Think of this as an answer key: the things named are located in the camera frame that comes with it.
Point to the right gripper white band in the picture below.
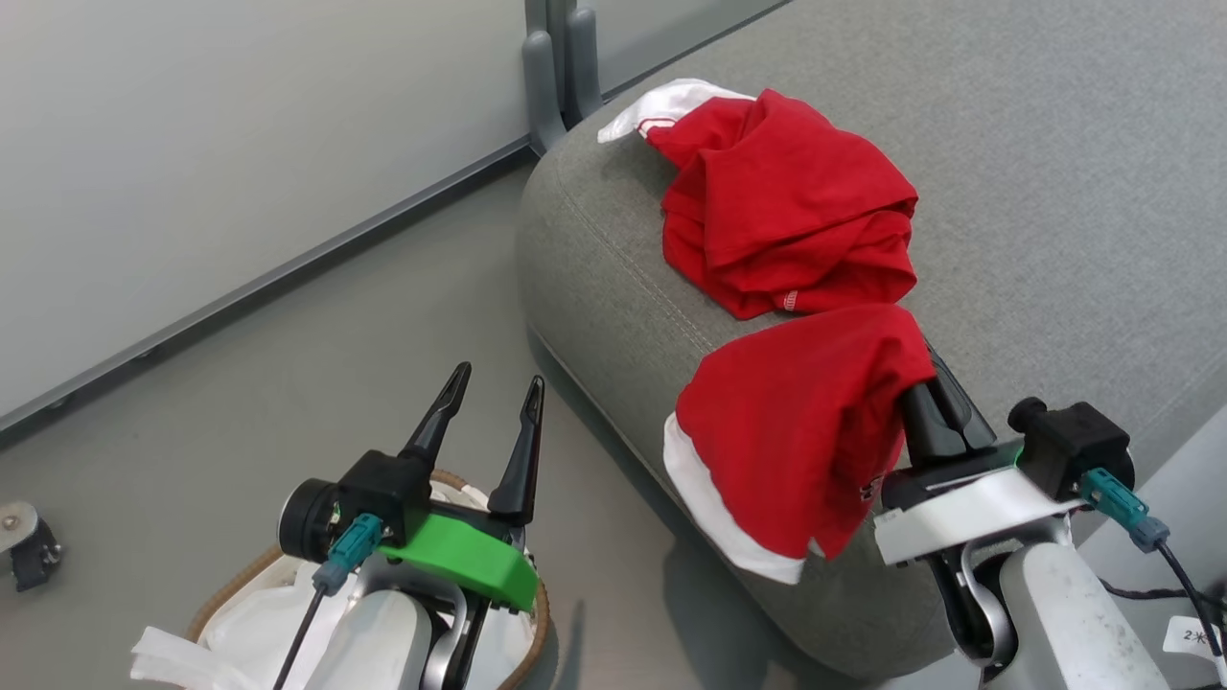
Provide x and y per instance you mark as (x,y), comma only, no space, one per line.
(968,513)

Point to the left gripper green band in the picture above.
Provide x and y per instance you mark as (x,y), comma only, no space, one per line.
(460,561)

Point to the red and white shirt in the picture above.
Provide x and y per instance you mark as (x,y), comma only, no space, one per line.
(786,211)

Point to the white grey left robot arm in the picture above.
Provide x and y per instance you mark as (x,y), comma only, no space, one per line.
(383,642)

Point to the grey fabric sofa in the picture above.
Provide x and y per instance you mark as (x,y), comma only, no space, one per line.
(1007,192)

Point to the woven wicker laundry basket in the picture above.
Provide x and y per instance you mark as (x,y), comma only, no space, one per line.
(240,570)

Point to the grey metal caster wheel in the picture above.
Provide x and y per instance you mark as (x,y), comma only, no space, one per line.
(27,546)

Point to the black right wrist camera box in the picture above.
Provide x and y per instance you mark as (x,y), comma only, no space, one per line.
(1078,441)

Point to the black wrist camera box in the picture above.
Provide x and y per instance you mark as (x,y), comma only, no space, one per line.
(305,522)
(1078,441)

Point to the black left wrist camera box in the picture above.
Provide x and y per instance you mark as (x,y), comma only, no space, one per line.
(305,522)

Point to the grey metal partition frame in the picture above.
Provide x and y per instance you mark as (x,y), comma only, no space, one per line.
(551,86)

